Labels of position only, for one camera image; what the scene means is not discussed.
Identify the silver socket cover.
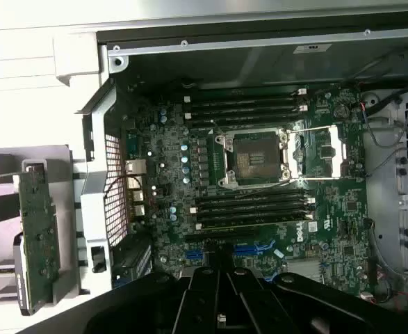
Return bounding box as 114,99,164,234
286,124,348,180

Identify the round coin battery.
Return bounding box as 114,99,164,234
332,102,351,121

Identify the blue expansion slot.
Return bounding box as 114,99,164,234
185,243,279,261

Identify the grey parts rack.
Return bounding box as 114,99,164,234
0,144,86,307

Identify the thin grey wire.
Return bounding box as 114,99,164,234
362,117,408,151

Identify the black RAM slot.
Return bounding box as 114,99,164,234
184,111,304,127
186,103,309,116
195,198,317,212
182,95,304,107
188,86,309,99
190,207,313,221
193,189,311,202

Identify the green Dell motherboard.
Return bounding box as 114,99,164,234
120,81,380,303

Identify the silver chipset heatsink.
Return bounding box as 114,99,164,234
286,260,325,281

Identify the thin black red wire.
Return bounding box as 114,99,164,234
115,173,149,206

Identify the black expansion slot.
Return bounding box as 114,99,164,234
184,231,277,245

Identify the open grey PC case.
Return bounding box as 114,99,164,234
52,6,408,314

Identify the thick black wire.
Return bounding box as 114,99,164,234
363,78,408,118

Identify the CPU socket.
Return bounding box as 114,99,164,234
215,127,292,189

